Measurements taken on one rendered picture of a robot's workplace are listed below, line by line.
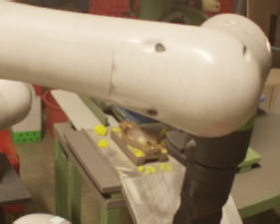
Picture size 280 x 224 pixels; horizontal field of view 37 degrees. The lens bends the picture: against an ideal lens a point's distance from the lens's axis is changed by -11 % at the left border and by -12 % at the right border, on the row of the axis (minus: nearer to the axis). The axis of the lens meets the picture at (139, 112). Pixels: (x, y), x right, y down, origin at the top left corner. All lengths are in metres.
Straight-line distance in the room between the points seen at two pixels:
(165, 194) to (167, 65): 0.75
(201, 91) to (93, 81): 0.11
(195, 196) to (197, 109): 0.24
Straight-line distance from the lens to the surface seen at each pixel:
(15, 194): 1.15
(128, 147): 1.19
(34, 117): 3.29
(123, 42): 0.43
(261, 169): 1.36
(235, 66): 0.40
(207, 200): 0.61
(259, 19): 6.91
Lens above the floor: 1.58
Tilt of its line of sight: 23 degrees down
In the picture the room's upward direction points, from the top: 7 degrees clockwise
